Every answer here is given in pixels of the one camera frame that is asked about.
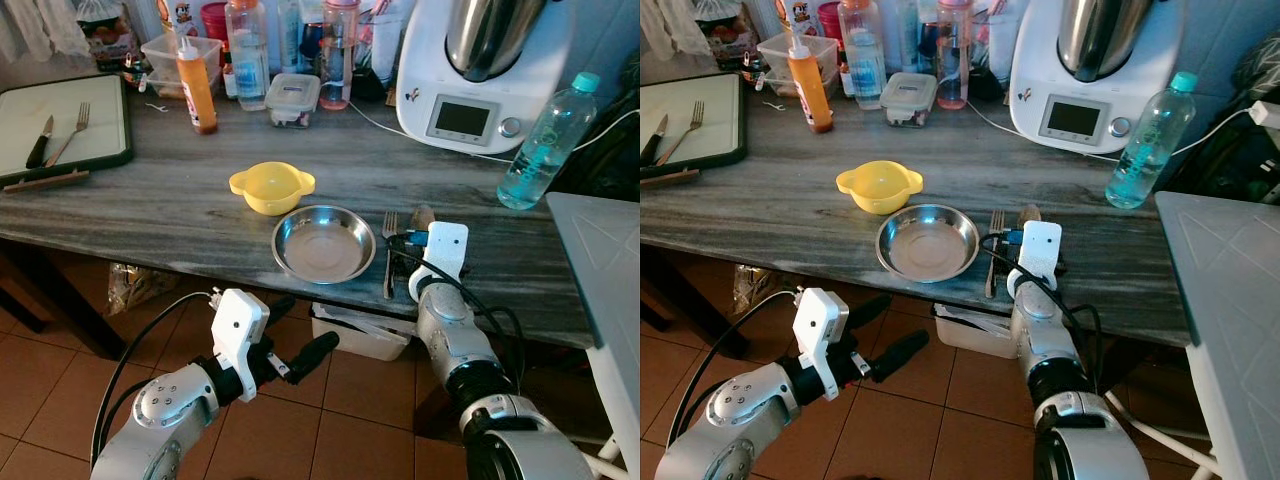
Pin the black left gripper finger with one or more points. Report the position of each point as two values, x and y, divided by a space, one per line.
900 355
280 310
868 311
315 355

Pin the steel spoon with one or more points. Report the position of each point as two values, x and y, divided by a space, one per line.
422 215
1030 213

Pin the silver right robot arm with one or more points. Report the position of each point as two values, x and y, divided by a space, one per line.
460 340
1050 340

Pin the steel fork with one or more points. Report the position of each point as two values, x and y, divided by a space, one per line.
992 275
685 128
70 130
388 275

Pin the white plastic box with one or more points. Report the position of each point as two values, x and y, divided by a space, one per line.
975 333
360 335

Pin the round steel plate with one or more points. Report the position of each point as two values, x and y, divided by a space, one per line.
928 244
325 245

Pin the crinkled plastic bag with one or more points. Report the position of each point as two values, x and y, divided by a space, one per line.
760 290
135 288

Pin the small lidded food container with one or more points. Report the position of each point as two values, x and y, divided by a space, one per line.
908 98
293 98

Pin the clear water bottle teal cap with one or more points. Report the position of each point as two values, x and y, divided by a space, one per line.
545 145
1150 145

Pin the white kitchen machine steel jug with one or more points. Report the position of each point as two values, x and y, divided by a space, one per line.
425 70
1035 70

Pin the pink drinking bottle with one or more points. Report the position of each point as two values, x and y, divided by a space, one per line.
953 60
338 60

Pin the orange sauce squeeze bottle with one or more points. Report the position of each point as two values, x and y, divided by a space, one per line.
812 95
198 95

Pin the clear bottle orange cap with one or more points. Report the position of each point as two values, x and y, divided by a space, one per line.
247 65
862 65

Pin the green rimmed cutting board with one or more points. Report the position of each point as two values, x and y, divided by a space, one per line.
715 140
90 150

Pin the dark bag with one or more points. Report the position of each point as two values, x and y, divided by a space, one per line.
615 140
1235 160

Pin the wooden strip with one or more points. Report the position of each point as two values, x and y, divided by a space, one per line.
45 181
668 178

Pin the clear plastic storage tub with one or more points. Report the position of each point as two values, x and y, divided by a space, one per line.
775 62
160 65

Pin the red cup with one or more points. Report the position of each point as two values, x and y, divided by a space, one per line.
829 18
214 18

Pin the tied snack bag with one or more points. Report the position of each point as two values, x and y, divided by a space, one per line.
728 35
108 35

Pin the pale hanging cloth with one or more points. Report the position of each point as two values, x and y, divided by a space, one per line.
45 25
680 25

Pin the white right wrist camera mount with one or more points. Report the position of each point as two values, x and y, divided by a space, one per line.
1038 250
442 250

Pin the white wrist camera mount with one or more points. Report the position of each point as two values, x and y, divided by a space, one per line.
1038 250
822 335
442 250
240 325

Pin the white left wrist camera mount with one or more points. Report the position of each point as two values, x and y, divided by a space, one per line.
240 325
822 335

